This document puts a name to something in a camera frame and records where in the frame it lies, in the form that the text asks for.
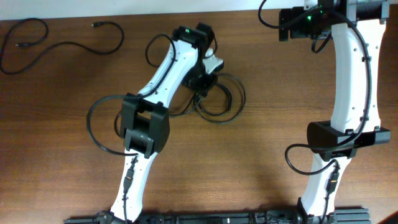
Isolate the black usb cable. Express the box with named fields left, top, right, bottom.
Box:
left=0, top=17, right=125, bottom=75
left=113, top=83, right=233, bottom=139
left=169, top=73, right=247, bottom=124

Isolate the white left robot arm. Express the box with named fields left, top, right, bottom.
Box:
left=110, top=23, right=223, bottom=223

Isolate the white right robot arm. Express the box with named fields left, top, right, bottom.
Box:
left=267, top=1, right=391, bottom=223

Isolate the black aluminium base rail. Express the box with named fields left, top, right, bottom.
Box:
left=63, top=207, right=371, bottom=224

